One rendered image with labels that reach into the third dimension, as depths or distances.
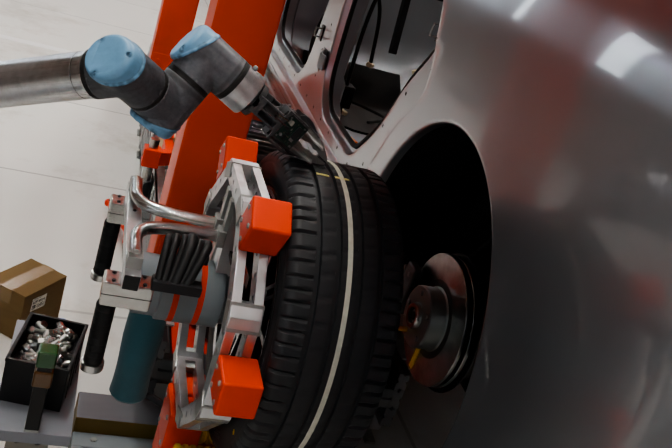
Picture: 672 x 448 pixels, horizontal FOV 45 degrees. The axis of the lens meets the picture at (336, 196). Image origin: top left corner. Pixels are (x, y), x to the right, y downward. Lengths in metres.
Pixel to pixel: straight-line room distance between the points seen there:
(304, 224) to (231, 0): 0.72
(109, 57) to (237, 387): 0.60
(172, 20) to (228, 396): 2.77
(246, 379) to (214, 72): 0.56
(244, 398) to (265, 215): 0.32
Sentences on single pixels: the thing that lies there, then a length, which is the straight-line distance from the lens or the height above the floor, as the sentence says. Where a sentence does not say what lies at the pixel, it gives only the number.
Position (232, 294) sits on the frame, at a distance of 1.47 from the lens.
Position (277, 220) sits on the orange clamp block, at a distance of 1.44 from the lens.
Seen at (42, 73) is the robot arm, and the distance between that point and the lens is 1.51.
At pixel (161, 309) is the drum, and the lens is 1.68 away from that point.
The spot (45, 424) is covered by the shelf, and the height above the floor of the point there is 0.45.
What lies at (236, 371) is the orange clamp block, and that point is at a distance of 1.46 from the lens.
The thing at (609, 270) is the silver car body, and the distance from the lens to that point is 1.26.
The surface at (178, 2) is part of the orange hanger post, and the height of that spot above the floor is 1.00.
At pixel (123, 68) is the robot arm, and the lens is 1.40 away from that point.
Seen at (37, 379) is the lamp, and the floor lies 0.59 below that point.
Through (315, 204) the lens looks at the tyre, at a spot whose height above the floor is 1.15.
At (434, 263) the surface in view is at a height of 0.95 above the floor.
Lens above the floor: 1.69
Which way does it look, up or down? 20 degrees down
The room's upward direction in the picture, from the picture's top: 19 degrees clockwise
